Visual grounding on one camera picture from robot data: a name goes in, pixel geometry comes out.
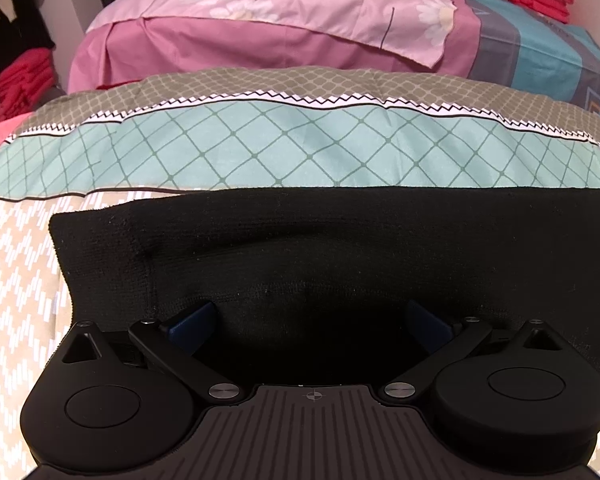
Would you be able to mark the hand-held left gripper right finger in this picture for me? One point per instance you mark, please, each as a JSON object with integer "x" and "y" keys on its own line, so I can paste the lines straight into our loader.
{"x": 427, "y": 327}

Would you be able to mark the coral pink cloth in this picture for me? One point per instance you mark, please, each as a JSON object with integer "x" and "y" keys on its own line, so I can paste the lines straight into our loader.
{"x": 2, "y": 137}

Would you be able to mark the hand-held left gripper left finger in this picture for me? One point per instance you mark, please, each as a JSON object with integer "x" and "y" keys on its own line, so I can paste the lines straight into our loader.
{"x": 192, "y": 327}

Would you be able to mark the beige teal patterned bedsheet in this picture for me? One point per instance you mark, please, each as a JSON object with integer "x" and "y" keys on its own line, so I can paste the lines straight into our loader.
{"x": 280, "y": 135}

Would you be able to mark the pink floral pillow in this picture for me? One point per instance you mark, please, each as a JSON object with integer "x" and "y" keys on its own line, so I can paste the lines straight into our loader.
{"x": 280, "y": 5}

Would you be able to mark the black pants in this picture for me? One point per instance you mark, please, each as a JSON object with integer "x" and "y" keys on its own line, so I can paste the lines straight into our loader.
{"x": 300, "y": 245}

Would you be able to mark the blue grey striped sheet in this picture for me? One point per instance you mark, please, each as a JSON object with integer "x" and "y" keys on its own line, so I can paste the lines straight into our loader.
{"x": 540, "y": 45}

